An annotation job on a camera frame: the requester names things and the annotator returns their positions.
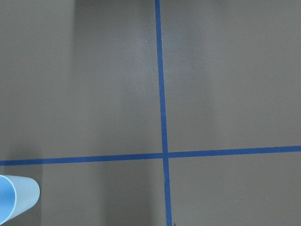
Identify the light blue plastic cup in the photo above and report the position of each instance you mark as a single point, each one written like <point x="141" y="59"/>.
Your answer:
<point x="17" y="195"/>

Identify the blue tape line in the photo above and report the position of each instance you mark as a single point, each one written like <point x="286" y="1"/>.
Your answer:
<point x="149" y="156"/>
<point x="162" y="101"/>

